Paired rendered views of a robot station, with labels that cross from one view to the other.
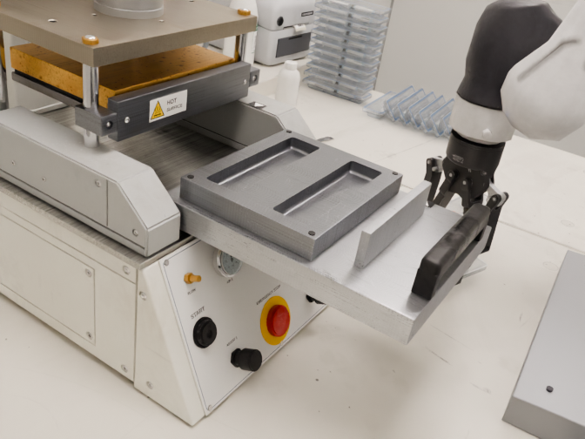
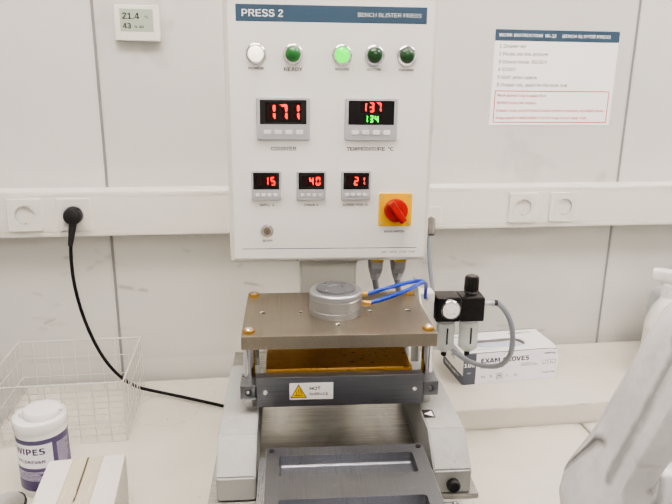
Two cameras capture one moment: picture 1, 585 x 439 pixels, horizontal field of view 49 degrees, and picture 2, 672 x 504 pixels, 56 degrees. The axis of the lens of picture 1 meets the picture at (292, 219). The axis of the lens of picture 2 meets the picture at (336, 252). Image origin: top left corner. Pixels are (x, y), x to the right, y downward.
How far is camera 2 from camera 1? 60 cm
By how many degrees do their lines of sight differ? 54
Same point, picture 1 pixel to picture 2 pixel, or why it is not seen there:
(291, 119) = (446, 437)
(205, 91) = (357, 388)
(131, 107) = (270, 384)
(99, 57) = (246, 343)
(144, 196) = (232, 453)
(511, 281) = not seen: outside the picture
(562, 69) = (589, 471)
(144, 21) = (324, 322)
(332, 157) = (413, 483)
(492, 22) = not seen: hidden behind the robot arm
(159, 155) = (348, 432)
